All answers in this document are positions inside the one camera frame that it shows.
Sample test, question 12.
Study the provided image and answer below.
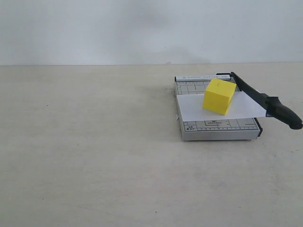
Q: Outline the white paper sheet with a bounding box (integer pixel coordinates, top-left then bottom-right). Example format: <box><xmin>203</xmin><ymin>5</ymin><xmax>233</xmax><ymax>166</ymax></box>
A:
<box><xmin>177</xmin><ymin>91</ymin><xmax>266</xmax><ymax>122</ymax></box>

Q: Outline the yellow foam cube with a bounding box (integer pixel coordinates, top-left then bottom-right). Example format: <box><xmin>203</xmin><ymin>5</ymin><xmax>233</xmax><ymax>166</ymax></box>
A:
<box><xmin>202</xmin><ymin>79</ymin><xmax>236</xmax><ymax>115</ymax></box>

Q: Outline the black cutter blade lever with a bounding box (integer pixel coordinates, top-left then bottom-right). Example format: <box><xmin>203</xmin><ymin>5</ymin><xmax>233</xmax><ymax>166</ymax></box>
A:
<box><xmin>230</xmin><ymin>72</ymin><xmax>303</xmax><ymax>130</ymax></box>

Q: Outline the grey metal paper cutter base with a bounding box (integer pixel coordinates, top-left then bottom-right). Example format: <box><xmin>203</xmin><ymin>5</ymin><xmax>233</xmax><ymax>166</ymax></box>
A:
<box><xmin>175</xmin><ymin>73</ymin><xmax>263</xmax><ymax>141</ymax></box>

